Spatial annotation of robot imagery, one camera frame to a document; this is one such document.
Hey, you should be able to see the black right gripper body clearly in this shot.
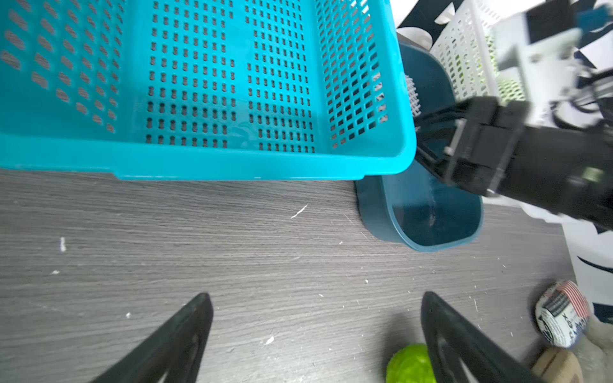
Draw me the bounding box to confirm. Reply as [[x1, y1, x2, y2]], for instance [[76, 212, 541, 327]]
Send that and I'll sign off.
[[414, 97, 531, 196]]

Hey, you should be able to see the white plush toy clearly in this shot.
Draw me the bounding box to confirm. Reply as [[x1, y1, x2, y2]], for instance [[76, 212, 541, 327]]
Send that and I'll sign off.
[[571, 314, 613, 383]]

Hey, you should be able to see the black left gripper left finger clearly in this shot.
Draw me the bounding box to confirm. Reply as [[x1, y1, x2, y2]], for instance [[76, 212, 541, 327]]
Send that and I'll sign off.
[[94, 293, 213, 382]]

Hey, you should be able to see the dark teal small tray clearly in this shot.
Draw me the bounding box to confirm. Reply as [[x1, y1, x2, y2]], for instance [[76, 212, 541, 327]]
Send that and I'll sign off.
[[355, 43, 483, 252]]

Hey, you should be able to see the white perforated plastic basket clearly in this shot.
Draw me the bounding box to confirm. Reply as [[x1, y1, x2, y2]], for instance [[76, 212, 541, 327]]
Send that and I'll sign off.
[[431, 1, 526, 105]]

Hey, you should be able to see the green custard apple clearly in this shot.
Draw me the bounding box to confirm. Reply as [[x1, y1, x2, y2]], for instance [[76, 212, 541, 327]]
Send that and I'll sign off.
[[386, 343, 437, 383]]

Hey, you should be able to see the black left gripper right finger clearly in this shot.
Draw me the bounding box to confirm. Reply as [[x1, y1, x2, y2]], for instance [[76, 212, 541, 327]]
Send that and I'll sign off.
[[421, 291, 542, 382]]

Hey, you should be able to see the teal perforated plastic basket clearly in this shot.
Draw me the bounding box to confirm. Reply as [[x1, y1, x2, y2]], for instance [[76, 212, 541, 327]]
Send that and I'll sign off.
[[1, 0, 417, 181]]

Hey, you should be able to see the white foam net back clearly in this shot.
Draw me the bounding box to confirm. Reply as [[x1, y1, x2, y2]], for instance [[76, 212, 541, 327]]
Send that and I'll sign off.
[[405, 75, 421, 117]]

